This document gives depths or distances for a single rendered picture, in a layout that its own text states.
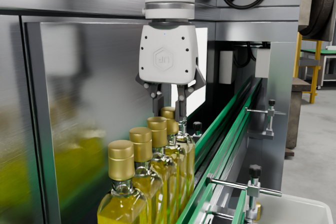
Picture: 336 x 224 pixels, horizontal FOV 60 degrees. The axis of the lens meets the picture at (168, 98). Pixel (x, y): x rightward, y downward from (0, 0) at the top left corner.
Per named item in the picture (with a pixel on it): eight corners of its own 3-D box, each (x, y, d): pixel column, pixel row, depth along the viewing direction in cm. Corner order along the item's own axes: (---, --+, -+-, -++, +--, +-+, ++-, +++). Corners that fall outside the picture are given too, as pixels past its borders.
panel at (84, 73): (199, 102, 129) (201, 23, 121) (206, 103, 128) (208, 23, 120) (48, 232, 49) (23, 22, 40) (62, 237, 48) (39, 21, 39)
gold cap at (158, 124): (152, 138, 52) (151, 115, 51) (170, 141, 51) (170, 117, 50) (143, 145, 49) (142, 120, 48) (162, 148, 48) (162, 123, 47)
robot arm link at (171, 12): (133, 3, 47) (134, 22, 48) (185, 1, 44) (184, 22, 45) (155, 6, 55) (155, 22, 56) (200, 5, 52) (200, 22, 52)
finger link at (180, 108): (175, 86, 51) (174, 122, 52) (192, 87, 50) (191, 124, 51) (181, 82, 54) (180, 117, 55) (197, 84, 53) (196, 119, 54)
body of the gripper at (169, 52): (133, 16, 49) (134, 82, 51) (191, 16, 45) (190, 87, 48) (152, 17, 55) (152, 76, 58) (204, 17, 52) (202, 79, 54)
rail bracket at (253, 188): (207, 201, 73) (209, 156, 70) (279, 218, 67) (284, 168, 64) (204, 208, 70) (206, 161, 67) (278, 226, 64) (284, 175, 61)
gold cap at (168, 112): (164, 126, 57) (164, 105, 56) (181, 129, 56) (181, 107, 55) (157, 132, 54) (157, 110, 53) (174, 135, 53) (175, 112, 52)
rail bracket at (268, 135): (243, 143, 134) (246, 96, 128) (282, 149, 128) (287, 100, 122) (241, 147, 129) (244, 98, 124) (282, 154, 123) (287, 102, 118)
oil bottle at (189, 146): (171, 212, 70) (171, 128, 65) (194, 217, 68) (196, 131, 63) (162, 226, 65) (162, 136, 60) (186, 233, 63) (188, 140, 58)
